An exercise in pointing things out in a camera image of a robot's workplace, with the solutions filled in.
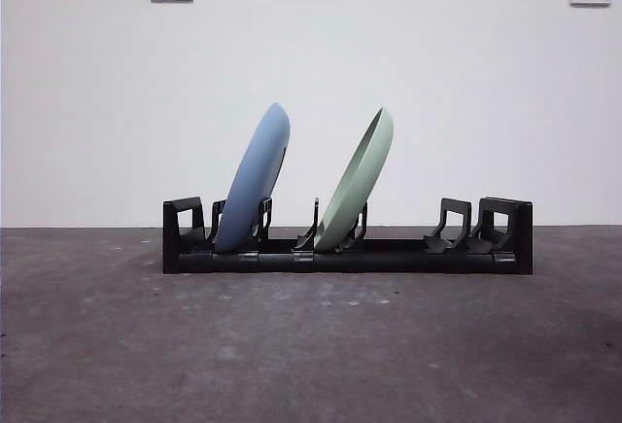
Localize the pale green plate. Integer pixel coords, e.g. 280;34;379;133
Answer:
314;105;395;252

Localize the blue plate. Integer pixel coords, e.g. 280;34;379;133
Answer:
215;101;292;253

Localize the black plate rack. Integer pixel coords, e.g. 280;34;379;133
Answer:
162;195;535;276

